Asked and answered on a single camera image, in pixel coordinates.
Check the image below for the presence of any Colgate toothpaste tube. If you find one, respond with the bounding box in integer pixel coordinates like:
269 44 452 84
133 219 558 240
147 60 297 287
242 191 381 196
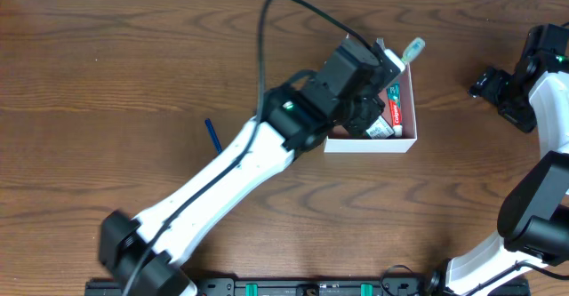
387 82 403 138

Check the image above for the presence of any right black cable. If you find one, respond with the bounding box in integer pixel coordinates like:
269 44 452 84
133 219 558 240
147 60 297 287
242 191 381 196
461 260 569 296

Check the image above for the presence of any green white toothbrush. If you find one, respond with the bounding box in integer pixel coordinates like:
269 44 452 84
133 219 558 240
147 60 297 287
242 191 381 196
401 37 426 65

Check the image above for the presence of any blue disposable razor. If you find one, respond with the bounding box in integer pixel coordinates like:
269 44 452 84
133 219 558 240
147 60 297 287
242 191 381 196
204 118 223 154

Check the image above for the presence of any green white soap box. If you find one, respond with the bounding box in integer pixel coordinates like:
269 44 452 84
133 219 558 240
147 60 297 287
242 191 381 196
365 116 395 140

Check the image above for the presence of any black cable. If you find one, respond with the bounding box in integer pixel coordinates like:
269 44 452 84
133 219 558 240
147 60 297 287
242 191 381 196
461 260 569 296
120 0 374 296

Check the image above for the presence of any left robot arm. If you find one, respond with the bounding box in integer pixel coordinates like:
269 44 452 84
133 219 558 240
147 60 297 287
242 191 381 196
98 39 405 295

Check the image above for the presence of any left black cable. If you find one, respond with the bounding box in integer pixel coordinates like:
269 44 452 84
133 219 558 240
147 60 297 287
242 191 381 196
120 0 374 296

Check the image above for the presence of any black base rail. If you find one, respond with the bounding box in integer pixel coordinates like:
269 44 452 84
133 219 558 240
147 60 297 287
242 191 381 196
84 275 532 296

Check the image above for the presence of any white box pink interior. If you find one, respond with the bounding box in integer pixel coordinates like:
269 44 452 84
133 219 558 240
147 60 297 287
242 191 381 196
323 65 418 154

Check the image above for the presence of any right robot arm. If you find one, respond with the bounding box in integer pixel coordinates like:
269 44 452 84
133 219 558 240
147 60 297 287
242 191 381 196
422 24 568 295

